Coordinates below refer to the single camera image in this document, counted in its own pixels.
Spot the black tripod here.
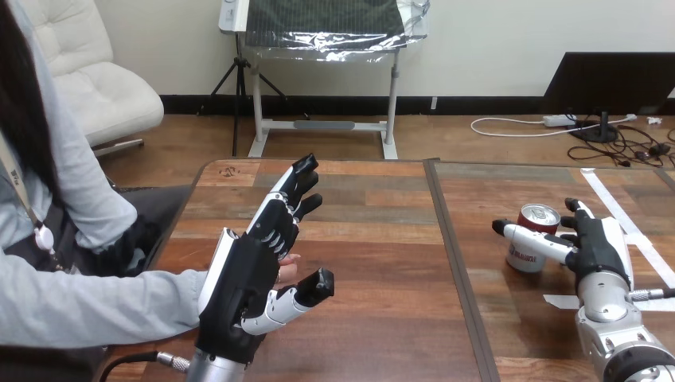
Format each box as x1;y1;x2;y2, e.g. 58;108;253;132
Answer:
196;31;289;158

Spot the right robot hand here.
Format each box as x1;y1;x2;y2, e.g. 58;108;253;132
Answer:
491;197;634;296

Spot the foil sheet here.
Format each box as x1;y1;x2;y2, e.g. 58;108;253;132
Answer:
244;0;431;64

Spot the person's hand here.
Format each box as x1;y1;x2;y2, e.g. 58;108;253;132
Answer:
276;254;302;287

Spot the white power strip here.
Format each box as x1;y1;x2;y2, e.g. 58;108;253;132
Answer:
542;114;577;129

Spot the tangle of cables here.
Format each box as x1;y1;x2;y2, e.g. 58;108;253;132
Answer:
566;107;675;170

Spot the person's body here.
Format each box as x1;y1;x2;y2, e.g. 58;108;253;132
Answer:
0;0;194;382

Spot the red and white drink can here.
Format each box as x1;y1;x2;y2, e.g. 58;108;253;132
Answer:
505;204;562;274

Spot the white cushioned chair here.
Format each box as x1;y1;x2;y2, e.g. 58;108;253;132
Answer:
18;0;165;158

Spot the person's forearm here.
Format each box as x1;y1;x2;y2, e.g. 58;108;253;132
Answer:
0;251;209;351

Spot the white power cable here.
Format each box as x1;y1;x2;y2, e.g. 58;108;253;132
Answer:
470;113;639;140

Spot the black cable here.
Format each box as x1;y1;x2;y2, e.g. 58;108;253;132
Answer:
99;351;191;382
626;287;675;303

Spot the white desk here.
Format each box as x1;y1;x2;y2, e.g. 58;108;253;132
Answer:
218;0;431;161

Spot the dark screen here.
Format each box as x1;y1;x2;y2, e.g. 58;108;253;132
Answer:
540;51;675;145

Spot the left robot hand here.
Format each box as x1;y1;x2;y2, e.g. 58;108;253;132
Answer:
196;154;336;364

